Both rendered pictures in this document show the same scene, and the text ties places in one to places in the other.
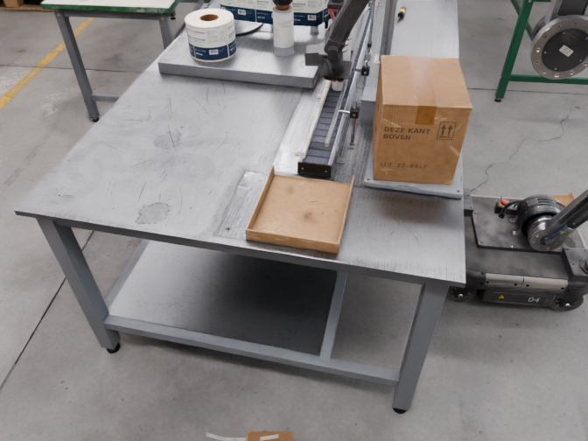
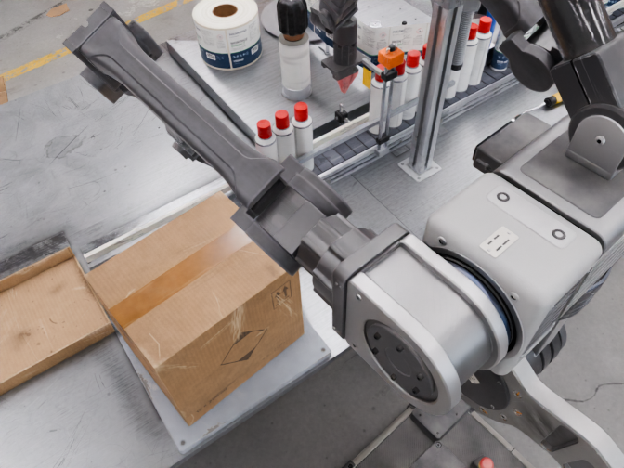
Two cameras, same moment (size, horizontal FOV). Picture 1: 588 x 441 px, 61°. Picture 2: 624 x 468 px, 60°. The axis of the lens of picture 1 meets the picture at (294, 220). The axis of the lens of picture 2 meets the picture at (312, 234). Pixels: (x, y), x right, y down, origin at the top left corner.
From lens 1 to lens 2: 1.42 m
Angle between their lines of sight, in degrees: 30
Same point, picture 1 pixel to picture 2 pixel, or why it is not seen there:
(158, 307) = not seen: hidden behind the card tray
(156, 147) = (44, 148)
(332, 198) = (72, 332)
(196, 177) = (20, 208)
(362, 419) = not seen: outside the picture
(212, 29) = (206, 29)
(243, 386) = not seen: hidden behind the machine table
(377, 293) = (275, 435)
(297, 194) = (54, 300)
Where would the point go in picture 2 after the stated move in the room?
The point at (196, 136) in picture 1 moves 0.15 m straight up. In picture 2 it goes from (86, 157) to (67, 116)
